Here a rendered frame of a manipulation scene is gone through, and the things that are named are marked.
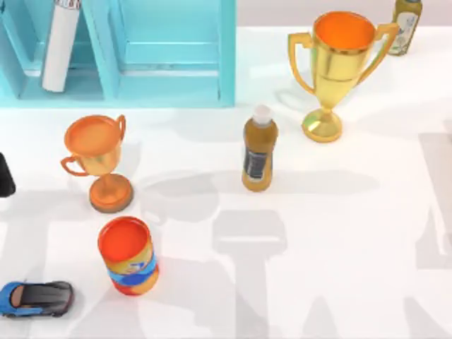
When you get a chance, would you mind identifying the amber bottle with white cap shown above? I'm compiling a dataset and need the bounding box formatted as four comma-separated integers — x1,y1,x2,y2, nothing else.
242,105,279,194

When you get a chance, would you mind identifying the light blue rack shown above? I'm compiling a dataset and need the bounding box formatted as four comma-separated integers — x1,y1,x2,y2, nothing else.
0,0,237,109

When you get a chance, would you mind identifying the small orange trophy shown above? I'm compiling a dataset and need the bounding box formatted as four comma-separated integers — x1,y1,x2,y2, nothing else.
60,114,135,214

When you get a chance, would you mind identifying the orange can with blue band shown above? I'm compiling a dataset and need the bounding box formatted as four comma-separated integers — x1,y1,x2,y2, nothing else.
97,216,160,295

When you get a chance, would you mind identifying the large gold trophy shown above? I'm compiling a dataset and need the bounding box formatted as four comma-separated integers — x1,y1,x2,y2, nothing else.
287,11,400,143

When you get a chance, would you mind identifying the white book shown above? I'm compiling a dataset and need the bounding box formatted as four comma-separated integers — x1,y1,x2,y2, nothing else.
41,0,83,94

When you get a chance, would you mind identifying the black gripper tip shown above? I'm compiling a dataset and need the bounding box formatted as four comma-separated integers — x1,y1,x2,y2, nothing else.
0,152,17,198

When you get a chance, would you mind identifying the olive green bottle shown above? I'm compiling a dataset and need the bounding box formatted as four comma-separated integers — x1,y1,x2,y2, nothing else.
387,0,424,57

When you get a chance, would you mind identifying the blue and black toy car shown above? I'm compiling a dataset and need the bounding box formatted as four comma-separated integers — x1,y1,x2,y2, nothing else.
0,280,75,318

